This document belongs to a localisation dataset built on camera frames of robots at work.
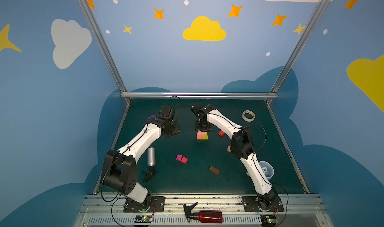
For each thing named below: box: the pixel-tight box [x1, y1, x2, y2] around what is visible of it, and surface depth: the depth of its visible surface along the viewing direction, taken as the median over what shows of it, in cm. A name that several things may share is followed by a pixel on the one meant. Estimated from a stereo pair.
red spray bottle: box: [183, 202, 223, 225], surface depth 70 cm
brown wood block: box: [209, 165, 220, 176], surface depth 88 cm
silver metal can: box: [147, 147, 156, 167], surface depth 90 cm
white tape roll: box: [241, 110, 256, 122], surface depth 113 cm
